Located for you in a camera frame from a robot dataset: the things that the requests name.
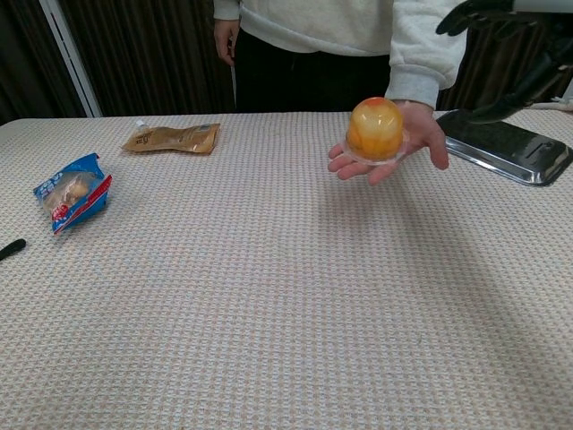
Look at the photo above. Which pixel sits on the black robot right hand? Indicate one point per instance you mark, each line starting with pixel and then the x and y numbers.
pixel 483 13

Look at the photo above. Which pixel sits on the person's left hand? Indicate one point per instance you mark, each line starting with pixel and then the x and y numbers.
pixel 427 134

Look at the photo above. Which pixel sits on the person's right hand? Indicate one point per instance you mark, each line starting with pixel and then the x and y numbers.
pixel 224 40

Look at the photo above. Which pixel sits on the orange jelly cup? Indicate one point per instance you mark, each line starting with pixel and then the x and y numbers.
pixel 375 130

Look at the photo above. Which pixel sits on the person's right white sleeve forearm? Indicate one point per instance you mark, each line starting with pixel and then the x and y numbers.
pixel 226 9

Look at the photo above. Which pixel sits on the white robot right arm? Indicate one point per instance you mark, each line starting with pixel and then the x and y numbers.
pixel 544 4

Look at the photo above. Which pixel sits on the person's left white sleeve forearm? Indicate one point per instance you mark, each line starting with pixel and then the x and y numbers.
pixel 418 58

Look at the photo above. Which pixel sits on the dark brown curtain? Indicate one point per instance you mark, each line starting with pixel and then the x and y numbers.
pixel 152 54

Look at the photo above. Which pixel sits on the shiny metal tray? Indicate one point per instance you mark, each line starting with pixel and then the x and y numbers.
pixel 506 143

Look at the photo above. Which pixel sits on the person's torso white sweater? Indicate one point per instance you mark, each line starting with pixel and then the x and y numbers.
pixel 309 54

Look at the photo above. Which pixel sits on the brown spouted drink pouch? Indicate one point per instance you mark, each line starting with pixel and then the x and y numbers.
pixel 174 139

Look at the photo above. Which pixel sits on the blue red snack bag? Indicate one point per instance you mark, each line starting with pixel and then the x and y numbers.
pixel 71 195

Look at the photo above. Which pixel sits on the checked beige tablecloth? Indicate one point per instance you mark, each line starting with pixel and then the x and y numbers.
pixel 250 291

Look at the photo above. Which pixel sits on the white metal frame post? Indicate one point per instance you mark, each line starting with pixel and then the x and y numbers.
pixel 71 58

